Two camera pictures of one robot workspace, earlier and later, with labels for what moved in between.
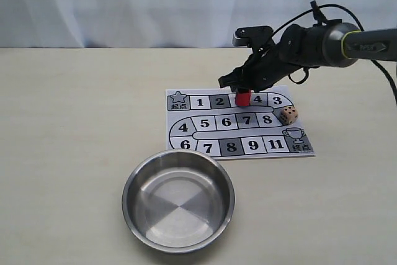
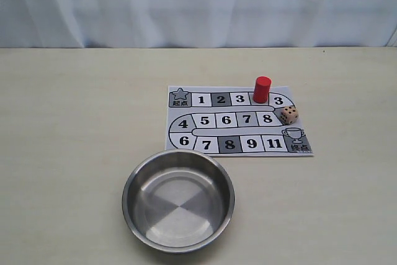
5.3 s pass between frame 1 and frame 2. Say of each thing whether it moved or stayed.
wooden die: stayed
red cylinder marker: moved
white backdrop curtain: stayed
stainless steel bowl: stayed
